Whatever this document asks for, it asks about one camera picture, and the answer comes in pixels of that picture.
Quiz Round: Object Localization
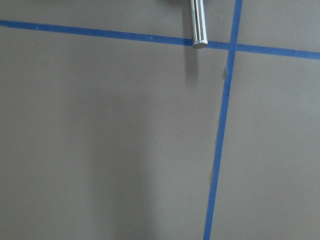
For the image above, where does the steel ice scoop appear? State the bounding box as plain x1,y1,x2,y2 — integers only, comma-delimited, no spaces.
188,0,208,49

